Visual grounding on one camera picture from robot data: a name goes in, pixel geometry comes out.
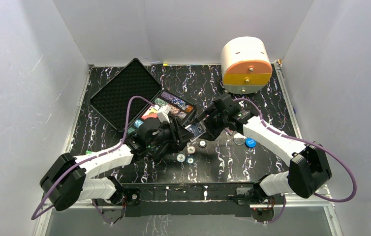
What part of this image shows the clear round button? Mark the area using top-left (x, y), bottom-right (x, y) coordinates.
top-left (233, 133), bottom-right (246, 146)

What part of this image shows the red white chip hundred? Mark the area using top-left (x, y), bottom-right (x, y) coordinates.
top-left (187, 146), bottom-right (196, 154)

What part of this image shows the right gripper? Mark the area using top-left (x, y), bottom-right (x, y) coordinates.
top-left (190, 104), bottom-right (228, 142)

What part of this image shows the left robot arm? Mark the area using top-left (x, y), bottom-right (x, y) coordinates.
top-left (39, 118), bottom-right (195, 211)

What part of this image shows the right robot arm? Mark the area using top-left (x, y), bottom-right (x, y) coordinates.
top-left (186, 94), bottom-right (332, 204)

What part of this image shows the light blue chip ten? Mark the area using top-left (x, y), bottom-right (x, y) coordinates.
top-left (176, 153), bottom-right (186, 163)

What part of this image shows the blue playing card deck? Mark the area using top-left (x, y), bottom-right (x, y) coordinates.
top-left (185, 122), bottom-right (206, 142)

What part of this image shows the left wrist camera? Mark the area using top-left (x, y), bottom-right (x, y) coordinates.
top-left (157, 104), bottom-right (171, 123)

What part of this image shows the black poker set case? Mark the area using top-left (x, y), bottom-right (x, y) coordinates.
top-left (90, 59), bottom-right (196, 134)

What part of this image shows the white round drawer cabinet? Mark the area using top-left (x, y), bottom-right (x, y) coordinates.
top-left (220, 36), bottom-right (273, 94)

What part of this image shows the red playing card deck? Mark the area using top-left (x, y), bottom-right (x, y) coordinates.
top-left (141, 105), bottom-right (160, 120)

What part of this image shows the blue round button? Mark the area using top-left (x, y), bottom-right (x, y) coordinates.
top-left (245, 138), bottom-right (257, 148)

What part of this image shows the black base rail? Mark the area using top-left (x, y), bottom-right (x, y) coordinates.
top-left (123, 182), bottom-right (258, 217)

